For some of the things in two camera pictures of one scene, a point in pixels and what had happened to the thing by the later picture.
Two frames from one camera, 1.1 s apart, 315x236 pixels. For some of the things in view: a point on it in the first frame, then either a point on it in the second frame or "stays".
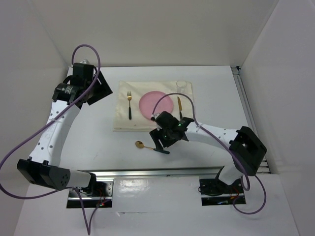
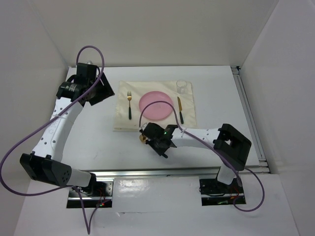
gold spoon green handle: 140,144 -> 142,138
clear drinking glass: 181,85 stays
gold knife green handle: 180,107 stays
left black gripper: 104,90 stays
